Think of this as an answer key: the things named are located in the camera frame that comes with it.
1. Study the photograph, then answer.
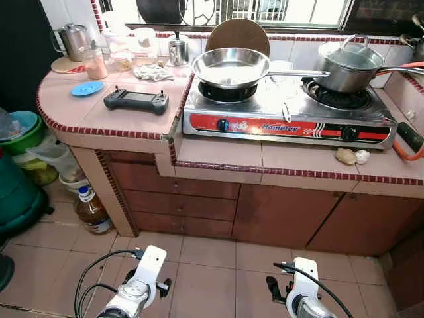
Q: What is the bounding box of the jar with orange powder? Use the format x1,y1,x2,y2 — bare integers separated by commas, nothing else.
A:
81,44,109,81

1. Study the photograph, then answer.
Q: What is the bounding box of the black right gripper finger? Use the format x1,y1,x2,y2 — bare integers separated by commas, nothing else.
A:
266,275,287,305

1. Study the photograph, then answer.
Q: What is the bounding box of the small steel lidded cup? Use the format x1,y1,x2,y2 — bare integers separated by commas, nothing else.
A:
168,31,190,66

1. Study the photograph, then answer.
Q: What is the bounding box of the steel red gas stove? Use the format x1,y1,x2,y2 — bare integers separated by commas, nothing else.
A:
182,76,398,150

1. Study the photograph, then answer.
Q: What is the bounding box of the cooking oil bottle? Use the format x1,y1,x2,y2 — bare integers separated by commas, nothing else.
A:
74,186,114,235

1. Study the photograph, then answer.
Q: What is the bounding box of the black remote controller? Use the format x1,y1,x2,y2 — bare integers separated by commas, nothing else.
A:
104,88,169,116

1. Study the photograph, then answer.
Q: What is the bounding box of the steel teapot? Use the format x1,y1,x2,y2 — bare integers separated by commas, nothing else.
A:
399,13,424,62

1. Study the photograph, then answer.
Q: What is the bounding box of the round wooden board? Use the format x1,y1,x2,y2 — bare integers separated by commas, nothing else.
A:
206,19,271,58

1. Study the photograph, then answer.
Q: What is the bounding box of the steel frying pan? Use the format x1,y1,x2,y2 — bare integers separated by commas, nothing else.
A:
192,48,330,90

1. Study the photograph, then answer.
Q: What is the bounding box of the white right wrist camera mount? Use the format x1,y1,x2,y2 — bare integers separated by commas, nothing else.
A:
290,257,320,300

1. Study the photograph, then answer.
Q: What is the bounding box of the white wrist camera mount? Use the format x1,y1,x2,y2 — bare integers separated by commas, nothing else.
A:
121,245,168,297
290,257,320,300

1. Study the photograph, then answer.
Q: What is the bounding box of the green plastic basin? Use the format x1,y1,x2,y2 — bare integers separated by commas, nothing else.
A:
0,111,47,156

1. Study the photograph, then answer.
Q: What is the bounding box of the orange gas hose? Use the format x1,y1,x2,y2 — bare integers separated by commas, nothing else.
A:
392,61,424,162

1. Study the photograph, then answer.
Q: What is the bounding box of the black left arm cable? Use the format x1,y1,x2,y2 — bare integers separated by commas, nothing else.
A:
74,248,143,318

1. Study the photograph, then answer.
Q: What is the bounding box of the steel saucepan glass lid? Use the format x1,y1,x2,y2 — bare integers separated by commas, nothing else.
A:
313,34,424,94

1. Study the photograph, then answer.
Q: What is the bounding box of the white crumpled cloth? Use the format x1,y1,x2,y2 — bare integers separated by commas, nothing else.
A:
132,64,175,83

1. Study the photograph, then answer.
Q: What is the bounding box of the dark green bin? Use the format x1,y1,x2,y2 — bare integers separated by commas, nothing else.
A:
0,154,48,240

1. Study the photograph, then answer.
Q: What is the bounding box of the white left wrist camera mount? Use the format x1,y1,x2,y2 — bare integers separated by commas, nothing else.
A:
121,245,168,297

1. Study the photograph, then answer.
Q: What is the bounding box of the steel kettle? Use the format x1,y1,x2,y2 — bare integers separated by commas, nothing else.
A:
50,23,92,62

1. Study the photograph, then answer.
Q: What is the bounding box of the blue round lid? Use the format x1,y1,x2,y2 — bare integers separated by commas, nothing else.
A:
71,80,105,97

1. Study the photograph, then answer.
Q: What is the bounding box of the ginger root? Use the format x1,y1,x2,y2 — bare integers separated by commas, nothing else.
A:
335,148,358,166

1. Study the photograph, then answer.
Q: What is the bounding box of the window with metal grille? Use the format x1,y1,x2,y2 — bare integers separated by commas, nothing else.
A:
126,0,353,31

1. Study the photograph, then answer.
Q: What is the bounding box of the dark oblong block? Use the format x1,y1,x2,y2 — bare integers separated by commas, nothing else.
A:
396,121,424,153

